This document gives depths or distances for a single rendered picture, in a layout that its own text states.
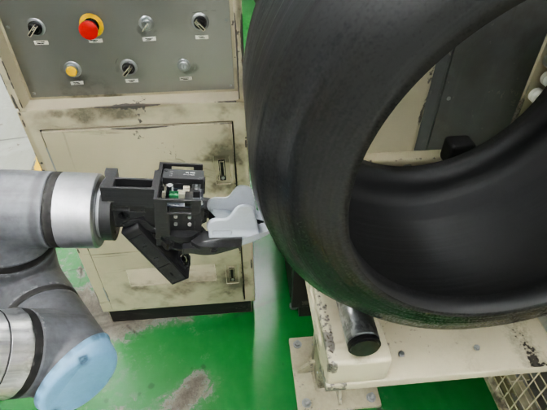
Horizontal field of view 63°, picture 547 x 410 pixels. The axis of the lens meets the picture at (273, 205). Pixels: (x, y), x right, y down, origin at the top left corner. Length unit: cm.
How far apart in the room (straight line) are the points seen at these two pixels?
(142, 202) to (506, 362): 58
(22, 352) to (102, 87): 81
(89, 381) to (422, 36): 46
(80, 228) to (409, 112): 57
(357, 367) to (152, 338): 117
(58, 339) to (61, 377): 4
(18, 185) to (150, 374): 119
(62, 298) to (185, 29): 71
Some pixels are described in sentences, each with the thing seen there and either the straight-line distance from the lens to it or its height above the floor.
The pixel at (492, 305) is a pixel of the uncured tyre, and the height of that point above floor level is 98.
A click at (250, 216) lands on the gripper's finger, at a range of 53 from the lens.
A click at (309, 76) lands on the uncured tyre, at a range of 35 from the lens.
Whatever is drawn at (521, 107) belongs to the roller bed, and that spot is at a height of 96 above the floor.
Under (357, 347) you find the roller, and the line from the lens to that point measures 62.
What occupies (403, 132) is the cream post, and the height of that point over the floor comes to 99.
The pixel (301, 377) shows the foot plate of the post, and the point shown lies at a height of 1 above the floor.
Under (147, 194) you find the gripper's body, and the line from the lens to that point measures 52.
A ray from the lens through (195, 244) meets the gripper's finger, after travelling 53.
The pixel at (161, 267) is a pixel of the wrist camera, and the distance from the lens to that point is 59.
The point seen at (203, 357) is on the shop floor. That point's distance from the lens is 166.
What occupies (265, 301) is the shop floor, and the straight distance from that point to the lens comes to 177.
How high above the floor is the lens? 143
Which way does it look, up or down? 42 degrees down
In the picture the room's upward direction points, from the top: straight up
